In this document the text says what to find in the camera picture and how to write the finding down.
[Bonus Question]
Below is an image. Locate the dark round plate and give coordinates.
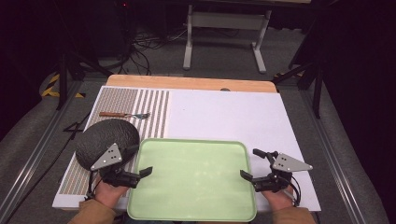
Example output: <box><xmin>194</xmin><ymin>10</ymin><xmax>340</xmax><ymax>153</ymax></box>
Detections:
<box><xmin>75</xmin><ymin>119</ymin><xmax>141</xmax><ymax>172</ymax></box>

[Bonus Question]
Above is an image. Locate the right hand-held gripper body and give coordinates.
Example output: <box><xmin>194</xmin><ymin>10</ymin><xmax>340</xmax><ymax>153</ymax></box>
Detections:
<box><xmin>253</xmin><ymin>150</ymin><xmax>314</xmax><ymax>193</ymax></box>

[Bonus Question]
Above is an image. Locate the striped placemat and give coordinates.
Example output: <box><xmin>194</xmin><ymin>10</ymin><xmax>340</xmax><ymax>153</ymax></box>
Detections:
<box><xmin>58</xmin><ymin>87</ymin><xmax>171</xmax><ymax>197</ymax></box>

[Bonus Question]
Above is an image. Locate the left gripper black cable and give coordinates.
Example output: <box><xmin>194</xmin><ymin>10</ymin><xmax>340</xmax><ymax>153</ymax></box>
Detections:
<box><xmin>84</xmin><ymin>170</ymin><xmax>95</xmax><ymax>201</ymax></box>

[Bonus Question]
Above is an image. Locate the white metal desk frame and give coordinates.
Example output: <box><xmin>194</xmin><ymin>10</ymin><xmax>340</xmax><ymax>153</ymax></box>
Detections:
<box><xmin>182</xmin><ymin>3</ymin><xmax>273</xmax><ymax>75</ymax></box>

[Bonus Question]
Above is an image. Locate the person's left hand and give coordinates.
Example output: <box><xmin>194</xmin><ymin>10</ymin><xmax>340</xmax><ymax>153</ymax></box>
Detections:
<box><xmin>94</xmin><ymin>176</ymin><xmax>131</xmax><ymax>209</ymax></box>

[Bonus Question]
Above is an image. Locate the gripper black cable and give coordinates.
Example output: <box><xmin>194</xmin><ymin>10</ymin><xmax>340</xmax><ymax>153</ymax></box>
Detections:
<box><xmin>84</xmin><ymin>170</ymin><xmax>95</xmax><ymax>201</ymax></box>
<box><xmin>284</xmin><ymin>175</ymin><xmax>303</xmax><ymax>207</ymax></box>

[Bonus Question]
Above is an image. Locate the white table board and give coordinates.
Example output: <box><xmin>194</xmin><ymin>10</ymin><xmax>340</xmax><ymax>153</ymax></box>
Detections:
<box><xmin>51</xmin><ymin>85</ymin><xmax>322</xmax><ymax>213</ymax></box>

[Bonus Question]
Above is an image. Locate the person's right hand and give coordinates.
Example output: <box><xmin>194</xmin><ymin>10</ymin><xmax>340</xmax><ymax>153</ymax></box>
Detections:
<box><xmin>261</xmin><ymin>184</ymin><xmax>295</xmax><ymax>213</ymax></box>

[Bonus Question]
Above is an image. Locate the wooden handled fork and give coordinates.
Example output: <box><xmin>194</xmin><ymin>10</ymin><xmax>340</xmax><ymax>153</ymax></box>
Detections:
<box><xmin>98</xmin><ymin>111</ymin><xmax>151</xmax><ymax>120</ymax></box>

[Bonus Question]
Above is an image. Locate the bundle of black floor cables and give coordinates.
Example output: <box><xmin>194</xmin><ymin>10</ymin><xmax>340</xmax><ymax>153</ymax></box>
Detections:
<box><xmin>122</xmin><ymin>26</ymin><xmax>188</xmax><ymax>76</ymax></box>

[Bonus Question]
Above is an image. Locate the black tripod stand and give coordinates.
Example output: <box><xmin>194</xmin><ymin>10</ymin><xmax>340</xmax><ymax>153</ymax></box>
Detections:
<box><xmin>55</xmin><ymin>50</ymin><xmax>114</xmax><ymax>112</ymax></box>
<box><xmin>272</xmin><ymin>57</ymin><xmax>325</xmax><ymax>119</ymax></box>

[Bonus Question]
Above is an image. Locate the yellow black hazard tape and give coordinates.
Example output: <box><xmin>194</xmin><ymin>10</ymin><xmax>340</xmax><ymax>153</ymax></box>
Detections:
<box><xmin>40</xmin><ymin>72</ymin><xmax>87</xmax><ymax>99</ymax></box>

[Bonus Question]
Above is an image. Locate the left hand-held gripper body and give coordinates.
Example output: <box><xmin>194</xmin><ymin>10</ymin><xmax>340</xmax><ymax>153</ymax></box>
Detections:
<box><xmin>90</xmin><ymin>143</ymin><xmax>141</xmax><ymax>189</ymax></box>

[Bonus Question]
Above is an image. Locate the wooden table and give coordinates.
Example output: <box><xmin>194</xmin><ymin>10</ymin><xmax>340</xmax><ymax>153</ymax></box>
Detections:
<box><xmin>106</xmin><ymin>74</ymin><xmax>278</xmax><ymax>94</ymax></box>

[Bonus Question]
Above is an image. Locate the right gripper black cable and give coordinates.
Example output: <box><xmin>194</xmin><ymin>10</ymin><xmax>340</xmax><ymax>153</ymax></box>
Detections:
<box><xmin>284</xmin><ymin>175</ymin><xmax>303</xmax><ymax>207</ymax></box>

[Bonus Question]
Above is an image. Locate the aluminium floor rail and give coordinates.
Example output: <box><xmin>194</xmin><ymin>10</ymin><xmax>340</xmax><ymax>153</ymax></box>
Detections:
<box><xmin>0</xmin><ymin>79</ymin><xmax>84</xmax><ymax>224</ymax></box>
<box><xmin>298</xmin><ymin>89</ymin><xmax>370</xmax><ymax>224</ymax></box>

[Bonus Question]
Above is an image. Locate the light green tray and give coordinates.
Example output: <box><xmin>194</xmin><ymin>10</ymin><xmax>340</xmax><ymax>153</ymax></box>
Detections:
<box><xmin>126</xmin><ymin>137</ymin><xmax>259</xmax><ymax>223</ymax></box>

